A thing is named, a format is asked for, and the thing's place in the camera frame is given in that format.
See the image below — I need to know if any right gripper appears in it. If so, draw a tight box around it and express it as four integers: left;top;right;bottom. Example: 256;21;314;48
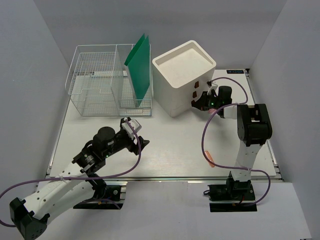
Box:
192;91;222;111

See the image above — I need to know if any white drawer cabinet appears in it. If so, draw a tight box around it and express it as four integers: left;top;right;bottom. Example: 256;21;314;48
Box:
152;40;217;117

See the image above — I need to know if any orange transparent lead case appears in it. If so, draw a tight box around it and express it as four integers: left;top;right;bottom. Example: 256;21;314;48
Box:
204;150;215;168

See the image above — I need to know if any green plastic folder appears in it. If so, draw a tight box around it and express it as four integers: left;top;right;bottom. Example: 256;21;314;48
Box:
124;34;150;108

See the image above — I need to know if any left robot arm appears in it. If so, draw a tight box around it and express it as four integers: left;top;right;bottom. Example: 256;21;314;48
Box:
9;117;149;240

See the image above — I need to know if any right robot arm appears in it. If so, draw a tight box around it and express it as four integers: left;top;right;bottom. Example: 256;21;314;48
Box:
191;86;273;200

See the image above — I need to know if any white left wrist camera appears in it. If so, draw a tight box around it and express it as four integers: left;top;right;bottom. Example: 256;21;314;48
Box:
124;117;142;140

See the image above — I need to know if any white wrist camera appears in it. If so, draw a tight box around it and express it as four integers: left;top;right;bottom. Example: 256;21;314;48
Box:
206;80;218;96
124;117;142;140

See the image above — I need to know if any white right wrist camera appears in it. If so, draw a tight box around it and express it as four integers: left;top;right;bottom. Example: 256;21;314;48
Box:
206;80;218;96

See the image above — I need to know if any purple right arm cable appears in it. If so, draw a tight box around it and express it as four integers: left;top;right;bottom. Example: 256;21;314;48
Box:
201;77;271;206

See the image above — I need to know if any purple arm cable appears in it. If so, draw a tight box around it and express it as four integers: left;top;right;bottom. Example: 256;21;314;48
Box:
201;77;271;206
0;119;142;228

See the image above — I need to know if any white wire mesh organizer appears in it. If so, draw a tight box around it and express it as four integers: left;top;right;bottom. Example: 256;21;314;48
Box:
65;44;152;118

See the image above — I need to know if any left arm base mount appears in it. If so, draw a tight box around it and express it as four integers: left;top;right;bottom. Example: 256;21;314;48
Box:
73;183;126;210

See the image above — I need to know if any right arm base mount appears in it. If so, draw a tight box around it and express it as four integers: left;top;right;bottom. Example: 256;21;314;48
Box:
203;184;258;213

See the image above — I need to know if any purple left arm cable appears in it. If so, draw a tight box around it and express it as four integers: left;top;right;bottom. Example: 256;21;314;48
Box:
0;119;142;228

